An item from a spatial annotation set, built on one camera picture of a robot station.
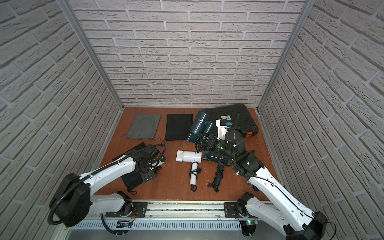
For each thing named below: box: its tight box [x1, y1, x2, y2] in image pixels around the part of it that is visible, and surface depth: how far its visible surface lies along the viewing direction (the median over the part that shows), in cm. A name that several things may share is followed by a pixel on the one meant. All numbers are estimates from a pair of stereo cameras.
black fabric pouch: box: [165, 113, 193, 141], surface depth 112 cm
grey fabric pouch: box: [121, 113, 162, 141], surface depth 108 cm
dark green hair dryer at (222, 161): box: [205, 151, 230, 193], surface depth 86 cm
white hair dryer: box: [176, 150, 202, 192], surface depth 88 cm
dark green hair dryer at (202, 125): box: [186, 111, 214, 143], surface depth 68 cm
